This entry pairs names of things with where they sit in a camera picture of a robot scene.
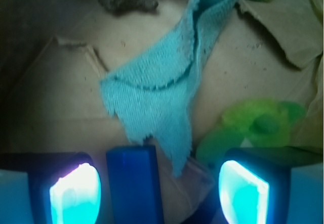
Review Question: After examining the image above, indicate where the light blue cloth rag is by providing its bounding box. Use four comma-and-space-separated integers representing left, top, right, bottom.
100, 0, 237, 176

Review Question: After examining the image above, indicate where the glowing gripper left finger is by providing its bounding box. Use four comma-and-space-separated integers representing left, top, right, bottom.
1, 152, 101, 223

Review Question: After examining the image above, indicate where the blue rectangular block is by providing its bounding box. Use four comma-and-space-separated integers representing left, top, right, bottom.
106, 145, 165, 223

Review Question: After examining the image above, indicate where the green plush toy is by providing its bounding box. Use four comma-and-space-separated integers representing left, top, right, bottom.
195, 98, 306, 165

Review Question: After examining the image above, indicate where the brown paper bag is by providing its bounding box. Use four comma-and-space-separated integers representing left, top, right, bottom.
1, 0, 323, 223

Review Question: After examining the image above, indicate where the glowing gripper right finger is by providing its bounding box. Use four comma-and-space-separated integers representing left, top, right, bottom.
218, 147, 323, 223

